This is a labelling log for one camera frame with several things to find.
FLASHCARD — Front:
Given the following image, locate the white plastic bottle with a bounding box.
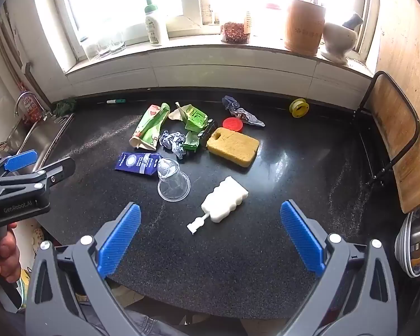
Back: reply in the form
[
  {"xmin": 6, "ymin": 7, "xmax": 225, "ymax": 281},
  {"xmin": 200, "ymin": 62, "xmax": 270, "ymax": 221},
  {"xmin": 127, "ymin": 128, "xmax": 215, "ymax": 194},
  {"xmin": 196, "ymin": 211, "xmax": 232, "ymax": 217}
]
[{"xmin": 186, "ymin": 176, "xmax": 249, "ymax": 235}]

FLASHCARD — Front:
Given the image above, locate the blue and white paper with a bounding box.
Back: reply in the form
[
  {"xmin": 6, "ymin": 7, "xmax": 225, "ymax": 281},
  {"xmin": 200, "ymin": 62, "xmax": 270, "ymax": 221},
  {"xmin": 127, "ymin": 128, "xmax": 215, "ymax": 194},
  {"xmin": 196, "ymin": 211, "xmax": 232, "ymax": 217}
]
[{"xmin": 159, "ymin": 130, "xmax": 187, "ymax": 160}]

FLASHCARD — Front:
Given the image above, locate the jar of dried red chilies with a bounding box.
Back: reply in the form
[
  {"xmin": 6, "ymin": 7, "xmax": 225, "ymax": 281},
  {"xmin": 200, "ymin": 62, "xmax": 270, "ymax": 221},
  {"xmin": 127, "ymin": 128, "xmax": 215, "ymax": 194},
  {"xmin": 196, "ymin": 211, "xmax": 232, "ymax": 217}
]
[{"xmin": 220, "ymin": 21, "xmax": 251, "ymax": 45}]

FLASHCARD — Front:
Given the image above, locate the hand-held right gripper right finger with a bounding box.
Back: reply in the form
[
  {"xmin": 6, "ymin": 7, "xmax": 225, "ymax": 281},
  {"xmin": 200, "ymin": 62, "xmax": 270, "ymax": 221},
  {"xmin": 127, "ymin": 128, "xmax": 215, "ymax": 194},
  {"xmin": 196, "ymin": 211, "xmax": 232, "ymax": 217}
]
[{"xmin": 280, "ymin": 199, "xmax": 398, "ymax": 336}]

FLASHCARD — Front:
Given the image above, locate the steel sink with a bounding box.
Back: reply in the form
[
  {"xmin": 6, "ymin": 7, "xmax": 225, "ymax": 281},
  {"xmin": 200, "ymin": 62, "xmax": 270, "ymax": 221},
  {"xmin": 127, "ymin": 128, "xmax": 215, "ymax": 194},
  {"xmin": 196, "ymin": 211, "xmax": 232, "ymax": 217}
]
[{"xmin": 0, "ymin": 112, "xmax": 74, "ymax": 176}]

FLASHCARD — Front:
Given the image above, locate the stack of bowls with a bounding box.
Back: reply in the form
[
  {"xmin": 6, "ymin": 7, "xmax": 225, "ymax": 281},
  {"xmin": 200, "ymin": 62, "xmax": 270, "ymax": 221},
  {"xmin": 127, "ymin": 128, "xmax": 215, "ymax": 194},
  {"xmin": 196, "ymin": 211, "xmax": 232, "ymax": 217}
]
[{"xmin": 395, "ymin": 206, "xmax": 420, "ymax": 279}]

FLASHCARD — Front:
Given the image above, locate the blue grey wrapper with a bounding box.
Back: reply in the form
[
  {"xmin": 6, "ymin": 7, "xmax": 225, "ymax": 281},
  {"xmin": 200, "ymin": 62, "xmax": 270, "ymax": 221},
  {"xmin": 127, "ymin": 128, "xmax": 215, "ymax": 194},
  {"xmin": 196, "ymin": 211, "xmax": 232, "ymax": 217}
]
[{"xmin": 221, "ymin": 95, "xmax": 265, "ymax": 127}]

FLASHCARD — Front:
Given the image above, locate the yellow plastic ring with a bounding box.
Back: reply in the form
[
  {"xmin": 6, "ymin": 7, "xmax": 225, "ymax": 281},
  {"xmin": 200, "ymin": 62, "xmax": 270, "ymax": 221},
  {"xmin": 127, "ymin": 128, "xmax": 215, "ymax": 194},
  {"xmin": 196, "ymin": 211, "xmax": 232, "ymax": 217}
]
[{"xmin": 289, "ymin": 98, "xmax": 308, "ymax": 118}]

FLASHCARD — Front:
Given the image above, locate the white bottle with green cap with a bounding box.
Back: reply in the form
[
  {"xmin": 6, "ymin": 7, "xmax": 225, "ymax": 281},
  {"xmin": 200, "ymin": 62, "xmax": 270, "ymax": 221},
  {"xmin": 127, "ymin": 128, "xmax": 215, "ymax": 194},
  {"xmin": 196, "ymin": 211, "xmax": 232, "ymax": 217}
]
[{"xmin": 142, "ymin": 0, "xmax": 169, "ymax": 47}]

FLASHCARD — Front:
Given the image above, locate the red label bottle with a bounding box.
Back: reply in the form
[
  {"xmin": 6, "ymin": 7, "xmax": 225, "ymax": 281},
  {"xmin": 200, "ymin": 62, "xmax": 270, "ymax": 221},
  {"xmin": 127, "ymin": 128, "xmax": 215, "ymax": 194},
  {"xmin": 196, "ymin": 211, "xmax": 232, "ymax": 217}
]
[{"xmin": 23, "ymin": 98, "xmax": 41, "ymax": 125}]

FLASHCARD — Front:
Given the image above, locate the chrome faucet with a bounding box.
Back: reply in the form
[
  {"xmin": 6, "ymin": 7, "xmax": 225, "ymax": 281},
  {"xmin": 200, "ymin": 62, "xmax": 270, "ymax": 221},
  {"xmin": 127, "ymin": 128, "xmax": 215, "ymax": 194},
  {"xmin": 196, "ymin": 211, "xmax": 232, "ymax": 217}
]
[{"xmin": 15, "ymin": 92, "xmax": 44, "ymax": 121}]

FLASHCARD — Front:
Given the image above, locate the green and black toy truck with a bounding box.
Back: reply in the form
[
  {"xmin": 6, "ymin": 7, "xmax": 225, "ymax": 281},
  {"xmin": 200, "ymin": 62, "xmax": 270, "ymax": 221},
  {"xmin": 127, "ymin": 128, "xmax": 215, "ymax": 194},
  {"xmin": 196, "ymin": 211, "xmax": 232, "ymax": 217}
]
[{"xmin": 182, "ymin": 119, "xmax": 218, "ymax": 153}]

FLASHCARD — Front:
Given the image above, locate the wooden cutting board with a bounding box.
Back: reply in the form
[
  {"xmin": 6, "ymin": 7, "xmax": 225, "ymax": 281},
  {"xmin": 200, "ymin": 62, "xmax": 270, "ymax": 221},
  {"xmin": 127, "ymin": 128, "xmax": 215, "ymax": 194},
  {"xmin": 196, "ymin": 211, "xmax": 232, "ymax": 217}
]
[{"xmin": 367, "ymin": 74, "xmax": 420, "ymax": 214}]

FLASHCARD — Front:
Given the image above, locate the white stone mortar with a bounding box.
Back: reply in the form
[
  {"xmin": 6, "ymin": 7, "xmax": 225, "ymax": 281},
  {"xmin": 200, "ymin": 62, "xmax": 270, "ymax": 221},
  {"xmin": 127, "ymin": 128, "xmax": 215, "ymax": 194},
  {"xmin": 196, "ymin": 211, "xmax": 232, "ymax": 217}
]
[{"xmin": 320, "ymin": 22, "xmax": 358, "ymax": 65}]

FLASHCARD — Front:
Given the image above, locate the torn green carton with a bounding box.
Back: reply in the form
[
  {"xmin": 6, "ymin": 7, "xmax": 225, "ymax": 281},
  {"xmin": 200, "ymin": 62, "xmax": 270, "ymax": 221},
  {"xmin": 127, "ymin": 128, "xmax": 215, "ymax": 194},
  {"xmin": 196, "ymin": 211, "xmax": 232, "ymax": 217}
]
[{"xmin": 168, "ymin": 102, "xmax": 209, "ymax": 133}]

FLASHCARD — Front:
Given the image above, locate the dark blue packet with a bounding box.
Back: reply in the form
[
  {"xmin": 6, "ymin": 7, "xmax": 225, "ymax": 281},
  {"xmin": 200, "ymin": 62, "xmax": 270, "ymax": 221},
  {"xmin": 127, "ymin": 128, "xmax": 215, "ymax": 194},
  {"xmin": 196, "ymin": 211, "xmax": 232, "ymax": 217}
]
[{"xmin": 114, "ymin": 152, "xmax": 163, "ymax": 179}]

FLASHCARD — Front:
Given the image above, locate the person's left hand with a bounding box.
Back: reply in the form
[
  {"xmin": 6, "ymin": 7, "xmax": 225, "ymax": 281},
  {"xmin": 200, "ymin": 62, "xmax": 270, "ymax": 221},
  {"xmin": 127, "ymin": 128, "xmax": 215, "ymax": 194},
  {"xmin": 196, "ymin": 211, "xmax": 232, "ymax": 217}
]
[{"xmin": 0, "ymin": 222, "xmax": 22, "ymax": 276}]

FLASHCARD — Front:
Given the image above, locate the red round lid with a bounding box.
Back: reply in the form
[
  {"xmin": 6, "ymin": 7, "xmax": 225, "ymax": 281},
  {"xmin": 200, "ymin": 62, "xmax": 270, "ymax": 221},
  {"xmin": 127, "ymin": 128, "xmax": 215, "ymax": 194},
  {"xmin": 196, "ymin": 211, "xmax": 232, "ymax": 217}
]
[{"xmin": 223, "ymin": 117, "xmax": 245, "ymax": 133}]

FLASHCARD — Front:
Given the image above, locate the bamboo canister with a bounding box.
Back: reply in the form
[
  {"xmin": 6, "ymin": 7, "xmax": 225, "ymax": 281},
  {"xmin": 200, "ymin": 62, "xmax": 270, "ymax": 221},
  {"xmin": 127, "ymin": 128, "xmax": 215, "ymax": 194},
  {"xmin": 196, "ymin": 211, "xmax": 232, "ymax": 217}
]
[{"xmin": 284, "ymin": 0, "xmax": 326, "ymax": 57}]

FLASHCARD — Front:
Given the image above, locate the white stone pestle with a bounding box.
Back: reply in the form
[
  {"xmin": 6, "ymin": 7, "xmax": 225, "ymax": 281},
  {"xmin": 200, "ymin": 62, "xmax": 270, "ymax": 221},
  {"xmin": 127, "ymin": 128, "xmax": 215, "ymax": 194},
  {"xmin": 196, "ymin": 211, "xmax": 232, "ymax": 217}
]
[{"xmin": 343, "ymin": 13, "xmax": 364, "ymax": 31}]

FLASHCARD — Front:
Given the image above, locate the yellow sponge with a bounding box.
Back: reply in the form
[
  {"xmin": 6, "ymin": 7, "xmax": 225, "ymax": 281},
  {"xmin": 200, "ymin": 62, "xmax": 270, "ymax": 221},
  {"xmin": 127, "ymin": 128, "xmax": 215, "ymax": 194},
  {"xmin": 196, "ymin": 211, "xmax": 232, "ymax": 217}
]
[{"xmin": 206, "ymin": 128, "xmax": 260, "ymax": 167}]

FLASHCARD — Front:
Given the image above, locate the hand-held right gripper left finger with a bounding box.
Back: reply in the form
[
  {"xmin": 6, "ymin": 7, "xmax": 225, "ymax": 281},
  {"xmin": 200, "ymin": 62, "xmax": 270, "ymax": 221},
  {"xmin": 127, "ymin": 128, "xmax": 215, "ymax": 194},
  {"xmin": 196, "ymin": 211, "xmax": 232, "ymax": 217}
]
[{"xmin": 24, "ymin": 202, "xmax": 142, "ymax": 336}]

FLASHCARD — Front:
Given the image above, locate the clear plastic cup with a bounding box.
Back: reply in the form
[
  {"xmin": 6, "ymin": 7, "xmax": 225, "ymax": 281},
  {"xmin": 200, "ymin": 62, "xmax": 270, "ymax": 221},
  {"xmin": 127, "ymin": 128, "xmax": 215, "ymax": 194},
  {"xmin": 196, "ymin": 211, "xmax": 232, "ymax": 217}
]
[{"xmin": 157, "ymin": 158, "xmax": 191, "ymax": 202}]

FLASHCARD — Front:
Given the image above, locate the green and pink carton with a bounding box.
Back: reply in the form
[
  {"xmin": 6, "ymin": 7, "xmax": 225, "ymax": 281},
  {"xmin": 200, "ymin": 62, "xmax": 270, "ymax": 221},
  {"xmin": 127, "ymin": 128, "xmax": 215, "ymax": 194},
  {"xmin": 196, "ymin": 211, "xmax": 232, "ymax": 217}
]
[{"xmin": 129, "ymin": 103, "xmax": 171, "ymax": 150}]

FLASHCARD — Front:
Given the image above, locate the green scouring pad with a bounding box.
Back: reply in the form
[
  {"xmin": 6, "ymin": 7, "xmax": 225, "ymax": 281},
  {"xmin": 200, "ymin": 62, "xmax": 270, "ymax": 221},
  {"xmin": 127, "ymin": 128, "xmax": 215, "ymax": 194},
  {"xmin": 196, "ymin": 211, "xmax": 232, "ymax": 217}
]
[{"xmin": 53, "ymin": 99, "xmax": 77, "ymax": 116}]

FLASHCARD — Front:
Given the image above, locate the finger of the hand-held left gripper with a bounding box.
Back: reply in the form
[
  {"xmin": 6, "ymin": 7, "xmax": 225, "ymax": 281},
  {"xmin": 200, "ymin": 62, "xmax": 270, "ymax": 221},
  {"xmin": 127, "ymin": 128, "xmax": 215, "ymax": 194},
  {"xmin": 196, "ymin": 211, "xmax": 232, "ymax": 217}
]
[
  {"xmin": 0, "ymin": 149, "xmax": 38, "ymax": 183},
  {"xmin": 0, "ymin": 156, "xmax": 76, "ymax": 197}
]

